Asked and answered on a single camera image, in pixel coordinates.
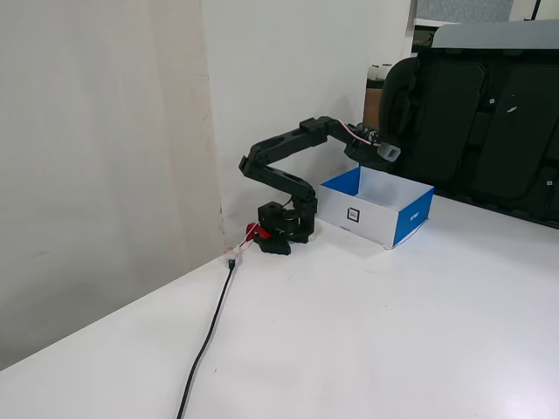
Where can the white cylindrical container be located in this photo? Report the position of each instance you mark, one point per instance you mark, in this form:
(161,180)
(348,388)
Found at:
(374,72)
(385,72)

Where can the red table clamp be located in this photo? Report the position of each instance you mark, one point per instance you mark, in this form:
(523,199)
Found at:
(253,229)

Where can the large black chair back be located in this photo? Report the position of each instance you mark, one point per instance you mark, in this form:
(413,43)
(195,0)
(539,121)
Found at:
(502,131)

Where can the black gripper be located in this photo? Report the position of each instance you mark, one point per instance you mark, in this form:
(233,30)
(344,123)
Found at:
(368,140)

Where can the gray printed block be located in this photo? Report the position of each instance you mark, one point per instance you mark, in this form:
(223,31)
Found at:
(390,153)

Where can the gray chair headrest panel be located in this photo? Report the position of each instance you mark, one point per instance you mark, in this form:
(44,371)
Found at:
(502,37)

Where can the brown cardboard carton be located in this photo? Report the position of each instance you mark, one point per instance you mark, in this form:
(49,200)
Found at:
(371,105)

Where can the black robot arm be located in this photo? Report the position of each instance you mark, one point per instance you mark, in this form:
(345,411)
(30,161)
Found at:
(279,146)

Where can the blue white cardboard box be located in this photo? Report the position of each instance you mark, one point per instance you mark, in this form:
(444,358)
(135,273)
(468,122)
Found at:
(371,218)

